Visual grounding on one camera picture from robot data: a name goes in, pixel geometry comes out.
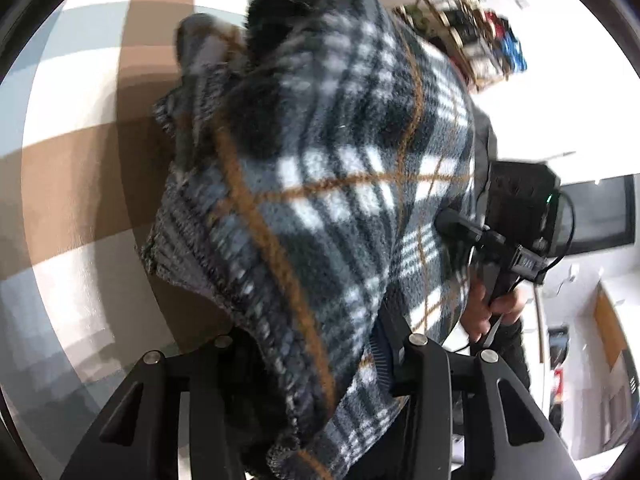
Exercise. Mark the person's right forearm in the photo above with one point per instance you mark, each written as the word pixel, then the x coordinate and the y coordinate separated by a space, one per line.
pixel 515 355

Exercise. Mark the wooden shoe rack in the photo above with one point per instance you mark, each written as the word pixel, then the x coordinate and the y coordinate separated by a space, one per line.
pixel 475 60

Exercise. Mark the dark rectangular panel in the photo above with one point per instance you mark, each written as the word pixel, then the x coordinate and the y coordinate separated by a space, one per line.
pixel 600 215

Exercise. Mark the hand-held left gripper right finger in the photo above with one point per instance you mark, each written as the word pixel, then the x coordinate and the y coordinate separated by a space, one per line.
pixel 435 385

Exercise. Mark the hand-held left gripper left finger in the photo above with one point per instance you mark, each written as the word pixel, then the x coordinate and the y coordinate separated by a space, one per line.
pixel 210 385

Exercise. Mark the person's right hand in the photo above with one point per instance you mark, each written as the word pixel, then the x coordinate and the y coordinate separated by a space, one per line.
pixel 480 310

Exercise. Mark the checked bed sheet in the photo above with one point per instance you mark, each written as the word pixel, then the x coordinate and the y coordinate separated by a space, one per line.
pixel 100 135

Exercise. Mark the plaid fleece jacket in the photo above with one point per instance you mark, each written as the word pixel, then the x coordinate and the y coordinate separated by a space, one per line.
pixel 325 185

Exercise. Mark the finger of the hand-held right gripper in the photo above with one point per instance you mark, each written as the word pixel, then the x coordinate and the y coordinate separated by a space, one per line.
pixel 460 225

